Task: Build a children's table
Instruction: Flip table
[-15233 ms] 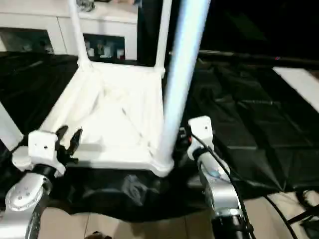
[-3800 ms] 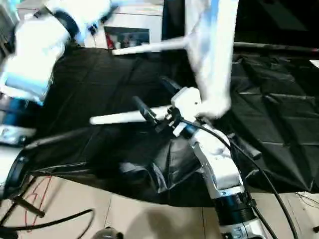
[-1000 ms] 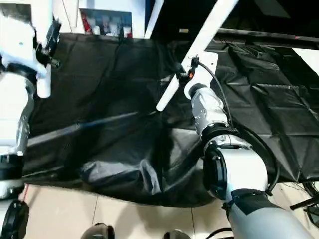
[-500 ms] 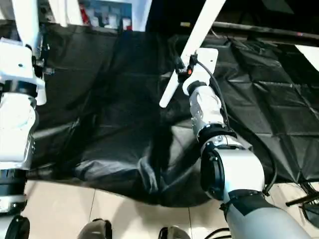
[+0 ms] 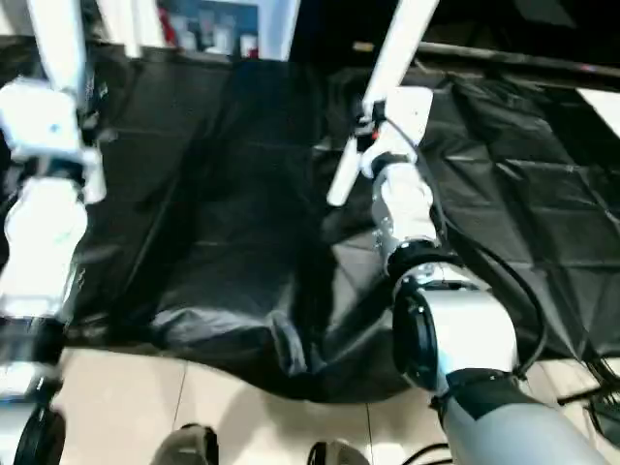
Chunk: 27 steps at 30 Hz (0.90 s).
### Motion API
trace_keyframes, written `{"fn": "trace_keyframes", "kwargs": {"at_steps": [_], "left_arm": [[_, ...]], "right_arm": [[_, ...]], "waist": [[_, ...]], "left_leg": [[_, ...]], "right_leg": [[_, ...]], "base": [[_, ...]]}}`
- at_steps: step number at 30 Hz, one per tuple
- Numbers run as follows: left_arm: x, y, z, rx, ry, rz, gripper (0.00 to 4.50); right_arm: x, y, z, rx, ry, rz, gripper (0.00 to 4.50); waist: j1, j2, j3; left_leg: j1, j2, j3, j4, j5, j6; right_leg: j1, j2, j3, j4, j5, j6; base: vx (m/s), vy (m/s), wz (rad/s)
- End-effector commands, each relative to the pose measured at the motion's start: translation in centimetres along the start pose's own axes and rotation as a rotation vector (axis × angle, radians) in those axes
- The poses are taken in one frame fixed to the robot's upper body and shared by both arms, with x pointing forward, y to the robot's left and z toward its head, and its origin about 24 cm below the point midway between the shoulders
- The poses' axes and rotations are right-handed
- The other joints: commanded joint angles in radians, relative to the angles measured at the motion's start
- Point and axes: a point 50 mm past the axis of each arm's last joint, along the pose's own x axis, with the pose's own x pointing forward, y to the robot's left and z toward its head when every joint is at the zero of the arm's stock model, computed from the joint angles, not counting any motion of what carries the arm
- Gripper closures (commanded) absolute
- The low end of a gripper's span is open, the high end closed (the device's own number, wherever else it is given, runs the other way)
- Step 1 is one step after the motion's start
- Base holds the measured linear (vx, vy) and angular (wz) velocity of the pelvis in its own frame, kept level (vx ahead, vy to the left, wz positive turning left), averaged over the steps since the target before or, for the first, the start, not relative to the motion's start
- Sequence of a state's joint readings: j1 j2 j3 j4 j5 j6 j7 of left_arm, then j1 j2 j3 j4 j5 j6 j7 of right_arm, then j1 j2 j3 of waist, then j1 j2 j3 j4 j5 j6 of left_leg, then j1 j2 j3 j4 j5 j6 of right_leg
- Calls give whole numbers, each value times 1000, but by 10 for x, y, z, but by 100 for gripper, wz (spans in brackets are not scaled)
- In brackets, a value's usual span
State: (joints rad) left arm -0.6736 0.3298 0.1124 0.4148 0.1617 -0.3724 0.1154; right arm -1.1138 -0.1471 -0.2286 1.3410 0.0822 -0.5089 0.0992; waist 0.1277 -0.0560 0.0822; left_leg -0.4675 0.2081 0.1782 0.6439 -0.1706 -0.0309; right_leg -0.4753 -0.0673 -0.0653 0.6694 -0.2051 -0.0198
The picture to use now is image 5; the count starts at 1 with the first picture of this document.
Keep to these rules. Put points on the white plastic table leg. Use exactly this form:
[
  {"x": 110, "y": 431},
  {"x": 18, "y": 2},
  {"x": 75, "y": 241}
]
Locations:
[
  {"x": 387, "y": 87},
  {"x": 60, "y": 44}
]

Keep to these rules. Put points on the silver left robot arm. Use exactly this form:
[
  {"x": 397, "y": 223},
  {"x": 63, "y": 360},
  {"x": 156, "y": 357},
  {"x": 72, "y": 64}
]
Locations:
[{"x": 44, "y": 252}]

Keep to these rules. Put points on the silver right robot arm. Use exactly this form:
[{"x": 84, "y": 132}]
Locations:
[{"x": 465, "y": 339}]

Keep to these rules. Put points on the red bottle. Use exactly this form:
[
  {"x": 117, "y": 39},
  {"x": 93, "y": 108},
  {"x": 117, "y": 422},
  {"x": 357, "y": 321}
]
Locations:
[{"x": 170, "y": 27}]

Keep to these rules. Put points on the black work mat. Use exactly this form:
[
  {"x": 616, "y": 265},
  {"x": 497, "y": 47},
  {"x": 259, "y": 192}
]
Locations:
[{"x": 242, "y": 194}]

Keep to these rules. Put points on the white cabinet with glass doors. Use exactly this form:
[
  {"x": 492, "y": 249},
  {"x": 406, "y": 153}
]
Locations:
[{"x": 281, "y": 24}]

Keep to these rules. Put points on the small white jar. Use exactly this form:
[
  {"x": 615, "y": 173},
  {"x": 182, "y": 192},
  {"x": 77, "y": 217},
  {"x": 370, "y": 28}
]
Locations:
[{"x": 248, "y": 45}]

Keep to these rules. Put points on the grey right robot foot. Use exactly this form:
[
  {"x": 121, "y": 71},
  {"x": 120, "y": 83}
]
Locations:
[{"x": 339, "y": 453}]

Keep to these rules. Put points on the grey robot foot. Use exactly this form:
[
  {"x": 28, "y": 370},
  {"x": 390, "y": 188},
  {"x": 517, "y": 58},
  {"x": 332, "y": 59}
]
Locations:
[
  {"x": 339, "y": 453},
  {"x": 186, "y": 446}
]

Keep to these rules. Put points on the grey left robot foot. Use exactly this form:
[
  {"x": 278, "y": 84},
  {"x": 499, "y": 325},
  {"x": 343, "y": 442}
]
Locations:
[{"x": 186, "y": 446}]

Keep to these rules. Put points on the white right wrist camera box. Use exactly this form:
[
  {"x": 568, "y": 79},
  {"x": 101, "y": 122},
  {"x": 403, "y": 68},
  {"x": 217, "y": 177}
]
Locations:
[{"x": 402, "y": 121}]

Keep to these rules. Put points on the grey horizontal rail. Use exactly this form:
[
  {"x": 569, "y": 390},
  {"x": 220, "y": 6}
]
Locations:
[{"x": 504, "y": 60}]

